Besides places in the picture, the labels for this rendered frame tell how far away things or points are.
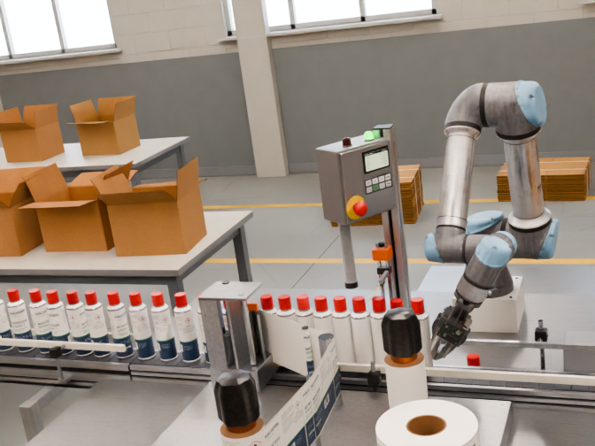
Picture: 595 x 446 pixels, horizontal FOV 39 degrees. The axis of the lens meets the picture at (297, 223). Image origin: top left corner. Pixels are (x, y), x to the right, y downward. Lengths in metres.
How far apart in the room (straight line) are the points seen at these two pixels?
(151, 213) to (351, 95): 4.33
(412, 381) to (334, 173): 0.56
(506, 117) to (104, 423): 1.32
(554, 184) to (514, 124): 4.28
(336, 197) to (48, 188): 2.32
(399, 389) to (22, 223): 2.66
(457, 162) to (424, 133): 5.50
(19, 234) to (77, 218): 0.32
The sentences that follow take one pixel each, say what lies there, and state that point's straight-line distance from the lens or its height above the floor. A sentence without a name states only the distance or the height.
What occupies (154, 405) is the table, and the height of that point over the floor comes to 0.83.
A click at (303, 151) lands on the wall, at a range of 8.06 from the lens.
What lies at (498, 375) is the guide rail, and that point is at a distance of 2.14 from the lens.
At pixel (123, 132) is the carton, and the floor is 0.92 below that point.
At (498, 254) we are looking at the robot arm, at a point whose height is 1.23.
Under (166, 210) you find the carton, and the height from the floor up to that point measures 0.98.
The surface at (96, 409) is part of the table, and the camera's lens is 2.44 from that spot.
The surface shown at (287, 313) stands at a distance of 2.25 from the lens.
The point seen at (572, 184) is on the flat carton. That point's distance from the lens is 6.49.
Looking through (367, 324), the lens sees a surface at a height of 1.02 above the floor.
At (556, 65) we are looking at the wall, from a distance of 7.44.
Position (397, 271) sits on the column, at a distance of 2.26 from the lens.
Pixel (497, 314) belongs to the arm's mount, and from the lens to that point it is 2.51.
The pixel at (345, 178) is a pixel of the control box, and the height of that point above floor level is 1.41.
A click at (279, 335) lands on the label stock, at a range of 2.22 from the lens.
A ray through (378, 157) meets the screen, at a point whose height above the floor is 1.43.
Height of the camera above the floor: 1.92
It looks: 17 degrees down
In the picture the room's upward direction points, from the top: 8 degrees counter-clockwise
